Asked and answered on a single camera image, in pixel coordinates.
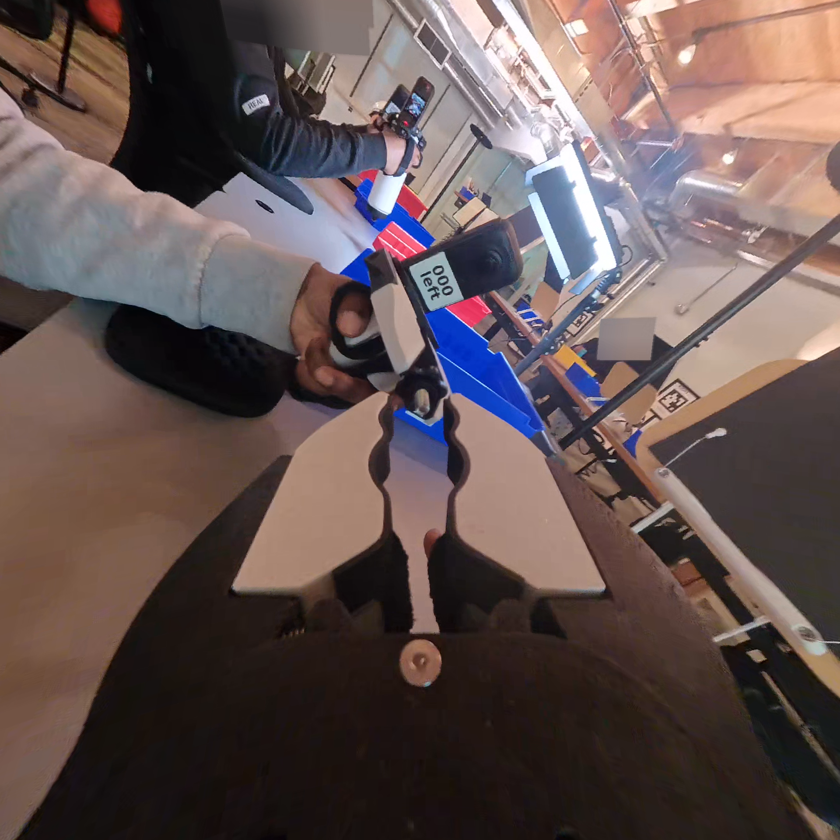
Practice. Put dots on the black light stand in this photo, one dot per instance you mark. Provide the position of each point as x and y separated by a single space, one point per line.
564 328

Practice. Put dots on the ceiling spot lamp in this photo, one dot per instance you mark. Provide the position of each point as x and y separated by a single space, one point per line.
727 156
686 54

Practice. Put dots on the long wooden desk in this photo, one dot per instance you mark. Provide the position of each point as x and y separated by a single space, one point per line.
577 399

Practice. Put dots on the person's left hand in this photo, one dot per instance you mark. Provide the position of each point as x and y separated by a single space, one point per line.
312 328

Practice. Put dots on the wall vent grille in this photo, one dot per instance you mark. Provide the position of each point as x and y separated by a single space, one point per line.
433 40

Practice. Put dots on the black stand pole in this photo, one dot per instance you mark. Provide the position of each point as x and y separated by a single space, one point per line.
702 333

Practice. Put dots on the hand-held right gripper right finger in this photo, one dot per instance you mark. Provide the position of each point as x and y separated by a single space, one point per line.
518 525

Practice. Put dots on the blue plastic bin with tag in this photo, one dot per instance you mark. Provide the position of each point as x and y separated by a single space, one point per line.
485 380

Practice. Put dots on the white board stand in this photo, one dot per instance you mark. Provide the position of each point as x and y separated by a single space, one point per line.
728 558

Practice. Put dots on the person's right hand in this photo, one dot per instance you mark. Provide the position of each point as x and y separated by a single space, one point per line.
432 541

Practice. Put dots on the white bottle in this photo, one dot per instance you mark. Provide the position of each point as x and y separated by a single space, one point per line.
384 193

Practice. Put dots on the person's left forearm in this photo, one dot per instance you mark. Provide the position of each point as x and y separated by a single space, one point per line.
131 249

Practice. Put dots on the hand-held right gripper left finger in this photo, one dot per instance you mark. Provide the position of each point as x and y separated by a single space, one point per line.
315 518

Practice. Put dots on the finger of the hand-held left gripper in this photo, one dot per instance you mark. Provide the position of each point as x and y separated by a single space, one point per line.
400 328

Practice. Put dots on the silver ceiling duct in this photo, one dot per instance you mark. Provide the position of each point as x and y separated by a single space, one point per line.
453 26

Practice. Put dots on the black tripod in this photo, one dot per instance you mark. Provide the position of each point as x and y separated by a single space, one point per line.
65 59

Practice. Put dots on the fiducial tag sign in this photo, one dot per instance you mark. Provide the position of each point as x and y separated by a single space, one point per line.
676 399

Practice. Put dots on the studio light panel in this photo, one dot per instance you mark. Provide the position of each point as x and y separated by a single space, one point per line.
571 223

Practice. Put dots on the black floor lamp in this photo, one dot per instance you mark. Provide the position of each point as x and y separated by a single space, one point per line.
481 134

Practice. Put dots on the grey desk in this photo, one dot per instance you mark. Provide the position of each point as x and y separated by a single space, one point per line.
98 492

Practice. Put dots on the round silver duct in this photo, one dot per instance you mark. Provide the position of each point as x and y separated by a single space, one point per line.
709 190

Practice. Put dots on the yellow plastic bin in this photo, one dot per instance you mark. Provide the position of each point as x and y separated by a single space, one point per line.
571 358

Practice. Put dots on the red plastic bin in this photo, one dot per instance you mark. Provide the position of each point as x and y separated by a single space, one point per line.
407 239
410 200

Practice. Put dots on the black wrist rest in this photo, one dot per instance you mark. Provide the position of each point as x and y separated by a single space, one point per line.
197 367
282 190

